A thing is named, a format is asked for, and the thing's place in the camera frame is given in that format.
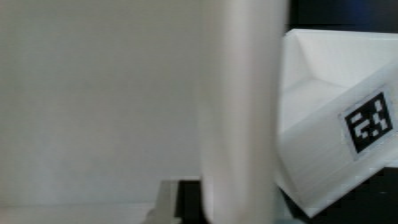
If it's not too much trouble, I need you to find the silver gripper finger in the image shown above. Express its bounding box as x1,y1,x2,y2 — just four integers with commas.
143,180,182,224

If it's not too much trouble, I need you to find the small white drawer with knob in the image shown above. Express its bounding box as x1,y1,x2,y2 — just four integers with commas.
278,29,398,216

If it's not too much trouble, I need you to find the large white drawer cabinet box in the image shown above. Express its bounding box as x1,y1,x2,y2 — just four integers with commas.
0,0,289,224

